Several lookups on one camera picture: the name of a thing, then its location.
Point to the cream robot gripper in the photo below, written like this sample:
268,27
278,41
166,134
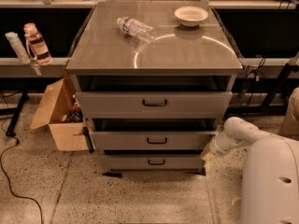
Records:
217,146

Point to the grey drawer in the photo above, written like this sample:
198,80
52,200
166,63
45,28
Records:
154,104
152,162
151,134

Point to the tan robot base cover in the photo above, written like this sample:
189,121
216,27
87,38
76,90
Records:
290,125

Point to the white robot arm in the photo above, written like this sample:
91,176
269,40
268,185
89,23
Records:
270,178

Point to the grey drawer cabinet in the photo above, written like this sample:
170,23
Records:
179,59

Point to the grey bottom drawer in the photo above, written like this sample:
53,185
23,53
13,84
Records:
152,162

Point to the grey top drawer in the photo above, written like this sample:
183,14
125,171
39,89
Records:
154,104

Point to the black table leg right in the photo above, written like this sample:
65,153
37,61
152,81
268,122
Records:
265,107

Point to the black table leg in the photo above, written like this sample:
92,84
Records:
16,113
265,107

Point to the white bowl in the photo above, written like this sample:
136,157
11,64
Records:
191,16

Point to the clear plastic water bottle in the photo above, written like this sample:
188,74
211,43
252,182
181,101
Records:
137,29

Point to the cardboard box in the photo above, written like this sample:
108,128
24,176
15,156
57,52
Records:
57,110

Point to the black table leg left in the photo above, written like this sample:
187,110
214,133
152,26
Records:
16,113

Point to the pink brown striped bottle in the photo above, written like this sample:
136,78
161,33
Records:
36,45

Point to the white cylindrical bottle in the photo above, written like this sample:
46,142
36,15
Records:
18,47

